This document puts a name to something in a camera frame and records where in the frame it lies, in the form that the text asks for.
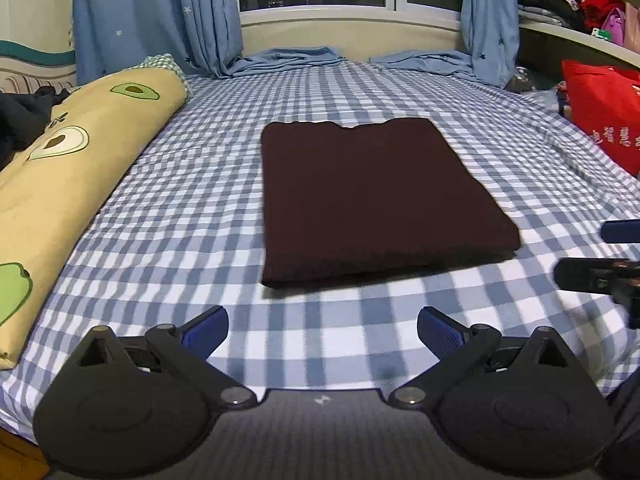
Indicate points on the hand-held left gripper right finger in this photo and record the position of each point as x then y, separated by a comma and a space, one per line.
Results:
442, 332

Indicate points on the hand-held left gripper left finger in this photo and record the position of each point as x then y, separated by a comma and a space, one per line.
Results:
205, 332

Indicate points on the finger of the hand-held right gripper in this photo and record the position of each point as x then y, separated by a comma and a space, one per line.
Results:
585, 275
622, 231

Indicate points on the dark maroon garment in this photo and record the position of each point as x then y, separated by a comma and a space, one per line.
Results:
375, 200

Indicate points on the pile of dark clothes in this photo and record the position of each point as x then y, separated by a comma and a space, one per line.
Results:
547, 2

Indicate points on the red shopping bag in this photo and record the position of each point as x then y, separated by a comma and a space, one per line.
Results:
605, 110

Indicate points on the blue checked bed sheet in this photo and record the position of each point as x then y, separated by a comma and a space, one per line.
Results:
200, 210

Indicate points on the small green white box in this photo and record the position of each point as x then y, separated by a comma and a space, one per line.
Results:
602, 34

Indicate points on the yellow avocado print bolster pillow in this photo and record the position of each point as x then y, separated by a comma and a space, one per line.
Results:
75, 180

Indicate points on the pink bag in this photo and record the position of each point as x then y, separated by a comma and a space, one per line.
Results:
615, 27

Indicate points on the white curved shelf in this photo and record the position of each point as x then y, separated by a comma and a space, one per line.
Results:
565, 35

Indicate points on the red clothing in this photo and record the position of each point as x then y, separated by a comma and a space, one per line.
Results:
597, 7

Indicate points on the blue star curtain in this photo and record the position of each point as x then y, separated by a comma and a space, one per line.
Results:
150, 15
487, 20

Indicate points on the green checked pillow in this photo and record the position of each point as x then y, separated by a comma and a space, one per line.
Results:
167, 67

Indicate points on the dark blue clothing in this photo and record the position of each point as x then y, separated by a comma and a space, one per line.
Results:
25, 115

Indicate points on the white teal striped headboard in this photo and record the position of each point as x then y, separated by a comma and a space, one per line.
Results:
35, 60

